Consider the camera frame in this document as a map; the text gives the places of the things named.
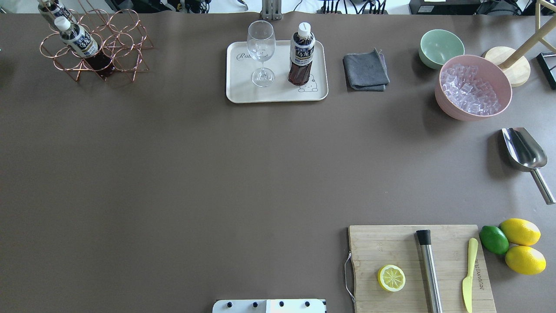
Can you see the copper wire bottle basket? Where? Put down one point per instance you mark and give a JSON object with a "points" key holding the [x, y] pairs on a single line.
{"points": [[120, 34]]}

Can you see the tea bottle dark liquid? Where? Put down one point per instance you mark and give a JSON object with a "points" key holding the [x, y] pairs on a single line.
{"points": [[85, 46]]}

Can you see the cream rabbit tray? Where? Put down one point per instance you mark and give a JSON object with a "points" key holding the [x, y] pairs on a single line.
{"points": [[241, 89]]}

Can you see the clear wine glass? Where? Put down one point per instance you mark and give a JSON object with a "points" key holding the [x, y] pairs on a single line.
{"points": [[261, 45]]}

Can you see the folded grey cloth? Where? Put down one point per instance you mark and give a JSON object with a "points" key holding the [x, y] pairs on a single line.
{"points": [[366, 71]]}

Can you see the bamboo cutting board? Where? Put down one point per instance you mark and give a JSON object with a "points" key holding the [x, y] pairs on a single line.
{"points": [[373, 246]]}

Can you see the half lemon slice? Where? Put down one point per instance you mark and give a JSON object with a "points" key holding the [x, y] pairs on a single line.
{"points": [[391, 278]]}

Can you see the green ceramic bowl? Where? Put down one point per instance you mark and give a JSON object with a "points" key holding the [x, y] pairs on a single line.
{"points": [[439, 46]]}

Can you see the pink bowl with ice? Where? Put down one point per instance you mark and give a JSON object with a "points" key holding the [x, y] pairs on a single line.
{"points": [[471, 88]]}

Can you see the steel muddler black tip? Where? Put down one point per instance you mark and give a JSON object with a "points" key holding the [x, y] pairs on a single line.
{"points": [[424, 239]]}

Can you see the green lime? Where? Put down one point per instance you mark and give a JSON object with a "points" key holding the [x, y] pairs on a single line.
{"points": [[494, 240]]}

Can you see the yellow plastic knife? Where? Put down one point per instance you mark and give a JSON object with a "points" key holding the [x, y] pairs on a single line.
{"points": [[467, 283]]}

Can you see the steel ice scoop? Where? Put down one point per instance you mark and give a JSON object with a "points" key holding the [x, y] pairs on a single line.
{"points": [[528, 156]]}

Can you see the wooden cup rack stand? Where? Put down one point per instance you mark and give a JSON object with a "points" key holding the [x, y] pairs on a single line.
{"points": [[512, 61]]}

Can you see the upper yellow lemon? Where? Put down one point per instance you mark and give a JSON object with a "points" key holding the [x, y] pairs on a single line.
{"points": [[520, 231]]}

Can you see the yellow lemon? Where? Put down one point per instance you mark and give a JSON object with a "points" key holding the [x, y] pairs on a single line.
{"points": [[520, 231], [525, 260]]}

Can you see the lower yellow lemon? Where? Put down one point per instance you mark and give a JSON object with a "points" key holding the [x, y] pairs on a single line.
{"points": [[525, 260]]}

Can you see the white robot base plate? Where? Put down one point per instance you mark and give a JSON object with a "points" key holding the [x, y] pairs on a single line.
{"points": [[270, 306]]}

